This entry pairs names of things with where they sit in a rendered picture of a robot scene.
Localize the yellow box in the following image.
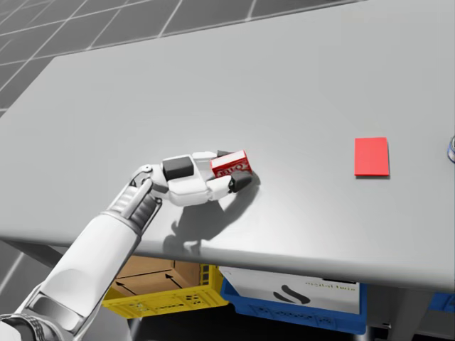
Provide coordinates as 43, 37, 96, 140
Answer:
102, 263, 230, 320

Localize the blue box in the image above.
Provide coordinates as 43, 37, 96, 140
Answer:
220, 276, 368, 335

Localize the brown box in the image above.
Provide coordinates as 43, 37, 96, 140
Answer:
114, 254, 202, 296

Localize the red and white carton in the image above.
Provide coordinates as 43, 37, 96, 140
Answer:
210, 149, 254, 180

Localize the pink pad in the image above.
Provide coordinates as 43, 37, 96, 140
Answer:
353, 136, 390, 178

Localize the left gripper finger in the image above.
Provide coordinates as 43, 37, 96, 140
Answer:
191, 148, 235, 166
207, 173, 253, 201

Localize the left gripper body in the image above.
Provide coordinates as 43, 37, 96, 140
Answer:
161, 154, 215, 207

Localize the white box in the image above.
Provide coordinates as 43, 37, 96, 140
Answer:
218, 266, 360, 316

